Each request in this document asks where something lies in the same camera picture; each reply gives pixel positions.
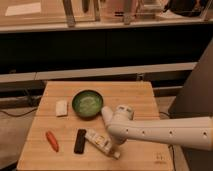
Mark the white plastic bottle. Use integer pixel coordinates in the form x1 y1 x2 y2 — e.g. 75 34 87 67
85 129 110 156

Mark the black rectangular bar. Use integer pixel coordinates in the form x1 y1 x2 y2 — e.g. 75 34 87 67
74 129 86 154

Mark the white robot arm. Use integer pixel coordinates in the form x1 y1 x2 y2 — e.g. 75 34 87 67
101 105 213 151

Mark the green ceramic bowl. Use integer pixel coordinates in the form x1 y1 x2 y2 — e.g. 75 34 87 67
72 90 104 118

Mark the orange toy carrot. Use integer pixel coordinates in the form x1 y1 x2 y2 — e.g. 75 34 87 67
45 131 59 152

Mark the white sponge block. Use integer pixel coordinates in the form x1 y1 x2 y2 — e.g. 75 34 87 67
56 100 68 117

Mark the white paper sheet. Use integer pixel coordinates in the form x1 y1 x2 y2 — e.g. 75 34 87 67
5 2 41 16

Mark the black cable on floor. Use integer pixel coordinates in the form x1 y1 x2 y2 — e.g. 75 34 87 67
0 107 38 118

